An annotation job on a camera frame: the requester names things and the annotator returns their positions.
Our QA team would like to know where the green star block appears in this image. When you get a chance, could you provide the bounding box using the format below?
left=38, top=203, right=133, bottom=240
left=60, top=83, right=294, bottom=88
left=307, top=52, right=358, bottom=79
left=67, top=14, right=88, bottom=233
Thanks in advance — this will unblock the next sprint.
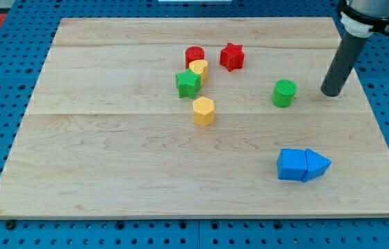
left=175, top=68, right=201, bottom=99

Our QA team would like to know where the green cylinder block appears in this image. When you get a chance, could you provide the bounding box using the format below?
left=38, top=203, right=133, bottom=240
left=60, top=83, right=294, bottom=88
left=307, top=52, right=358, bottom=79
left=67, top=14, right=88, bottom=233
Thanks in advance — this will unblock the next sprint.
left=271, top=79, right=297, bottom=108

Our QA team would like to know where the red cylinder block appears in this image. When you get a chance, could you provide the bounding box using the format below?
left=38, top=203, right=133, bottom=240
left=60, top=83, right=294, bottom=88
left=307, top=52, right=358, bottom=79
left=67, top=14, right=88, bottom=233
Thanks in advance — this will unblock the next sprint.
left=184, top=46, right=205, bottom=68

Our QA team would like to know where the wooden board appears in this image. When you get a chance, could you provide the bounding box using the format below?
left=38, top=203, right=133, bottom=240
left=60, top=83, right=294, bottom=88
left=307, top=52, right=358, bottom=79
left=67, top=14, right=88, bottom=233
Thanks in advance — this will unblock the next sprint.
left=0, top=17, right=389, bottom=220

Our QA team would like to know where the blue cube block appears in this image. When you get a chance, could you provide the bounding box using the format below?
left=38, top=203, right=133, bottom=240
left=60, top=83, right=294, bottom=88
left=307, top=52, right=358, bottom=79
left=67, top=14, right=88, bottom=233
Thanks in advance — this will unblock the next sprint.
left=276, top=148, right=307, bottom=181

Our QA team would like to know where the yellow hexagon block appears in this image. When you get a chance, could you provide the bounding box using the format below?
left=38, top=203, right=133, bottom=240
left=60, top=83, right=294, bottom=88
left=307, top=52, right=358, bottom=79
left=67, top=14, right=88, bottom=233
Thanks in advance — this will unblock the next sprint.
left=193, top=97, right=215, bottom=127

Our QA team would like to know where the red star block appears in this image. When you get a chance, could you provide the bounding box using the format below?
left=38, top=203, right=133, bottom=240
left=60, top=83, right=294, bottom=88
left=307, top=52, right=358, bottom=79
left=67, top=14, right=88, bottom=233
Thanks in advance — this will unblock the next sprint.
left=220, top=43, right=245, bottom=71

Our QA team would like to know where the blue triangle block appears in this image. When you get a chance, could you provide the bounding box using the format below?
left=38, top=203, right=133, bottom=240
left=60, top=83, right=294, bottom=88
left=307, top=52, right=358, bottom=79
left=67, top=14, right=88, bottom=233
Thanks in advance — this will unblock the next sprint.
left=301, top=149, right=332, bottom=183

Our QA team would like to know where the yellow heart block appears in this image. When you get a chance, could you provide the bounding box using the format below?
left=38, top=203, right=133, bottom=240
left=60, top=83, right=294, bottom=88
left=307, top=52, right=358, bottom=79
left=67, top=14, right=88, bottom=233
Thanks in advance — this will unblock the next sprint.
left=189, top=59, right=209, bottom=84

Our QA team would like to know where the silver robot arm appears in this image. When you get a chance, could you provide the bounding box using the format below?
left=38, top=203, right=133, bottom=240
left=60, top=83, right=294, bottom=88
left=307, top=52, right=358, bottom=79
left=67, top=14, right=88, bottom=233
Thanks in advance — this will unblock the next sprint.
left=336, top=0, right=389, bottom=38

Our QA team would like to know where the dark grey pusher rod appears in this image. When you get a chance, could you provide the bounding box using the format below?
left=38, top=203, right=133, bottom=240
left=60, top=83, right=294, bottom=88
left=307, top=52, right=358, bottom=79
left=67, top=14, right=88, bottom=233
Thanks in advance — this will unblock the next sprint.
left=321, top=31, right=368, bottom=97

